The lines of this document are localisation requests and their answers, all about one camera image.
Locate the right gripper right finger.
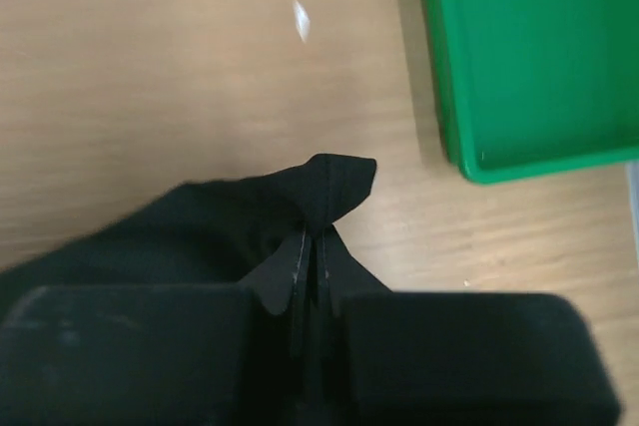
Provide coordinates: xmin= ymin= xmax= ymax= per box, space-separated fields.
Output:
xmin=316 ymin=236 xmax=622 ymax=425

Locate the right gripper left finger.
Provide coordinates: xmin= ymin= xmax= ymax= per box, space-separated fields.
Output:
xmin=1 ymin=233 xmax=313 ymax=425

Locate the black t shirt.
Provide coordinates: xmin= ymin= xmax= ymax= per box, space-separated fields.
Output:
xmin=1 ymin=154 xmax=376 ymax=312

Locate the green plastic tray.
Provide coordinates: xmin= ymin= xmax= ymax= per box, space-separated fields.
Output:
xmin=424 ymin=0 xmax=638 ymax=185

